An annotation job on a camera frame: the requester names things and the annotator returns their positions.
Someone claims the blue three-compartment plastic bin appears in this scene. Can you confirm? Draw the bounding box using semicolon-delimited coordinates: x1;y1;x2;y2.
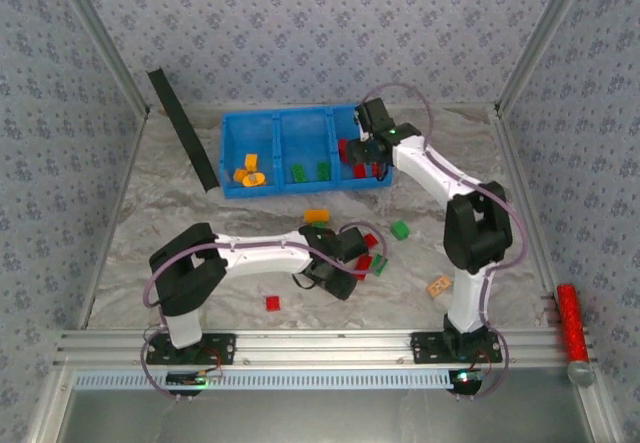
221;104;396;200

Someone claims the tan brick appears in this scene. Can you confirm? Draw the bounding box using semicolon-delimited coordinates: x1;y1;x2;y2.
425;275;454;299

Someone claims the grey metal sheet panel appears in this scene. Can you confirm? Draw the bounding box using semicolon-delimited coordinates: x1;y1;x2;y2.
57;387;599;443

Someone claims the small circuit board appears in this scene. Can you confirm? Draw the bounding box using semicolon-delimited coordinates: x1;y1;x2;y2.
165;369;224;390
448;368;484;395

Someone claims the long black flat bar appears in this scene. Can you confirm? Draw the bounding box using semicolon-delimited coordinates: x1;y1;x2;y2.
146;66;222;194

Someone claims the red glitter tube grey cap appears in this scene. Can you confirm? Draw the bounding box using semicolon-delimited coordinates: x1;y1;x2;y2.
555;283;596;389

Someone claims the aluminium front extrusion rail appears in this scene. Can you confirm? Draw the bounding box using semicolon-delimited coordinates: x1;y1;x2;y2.
53;329;592;368

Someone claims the slotted pale cable duct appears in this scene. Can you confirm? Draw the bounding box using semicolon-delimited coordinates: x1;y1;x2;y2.
73;368;455;391

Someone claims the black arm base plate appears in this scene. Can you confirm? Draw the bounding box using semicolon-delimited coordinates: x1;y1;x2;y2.
145;332;237;366
410;331;503;364

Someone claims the aluminium side rail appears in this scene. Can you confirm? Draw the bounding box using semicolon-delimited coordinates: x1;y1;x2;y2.
489;107;561;332
77;107;151;332

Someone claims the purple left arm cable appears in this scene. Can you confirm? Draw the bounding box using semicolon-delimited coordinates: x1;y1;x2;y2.
141;220;389;402

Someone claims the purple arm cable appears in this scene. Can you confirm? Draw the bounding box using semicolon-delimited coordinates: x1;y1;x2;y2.
360;81;529;402
141;220;389;402

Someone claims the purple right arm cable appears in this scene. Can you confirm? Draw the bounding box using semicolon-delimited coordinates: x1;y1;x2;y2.
360;81;529;402

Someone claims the aluminium frame post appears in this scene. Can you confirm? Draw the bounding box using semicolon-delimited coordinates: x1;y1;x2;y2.
494;0;599;114
48;0;152;114

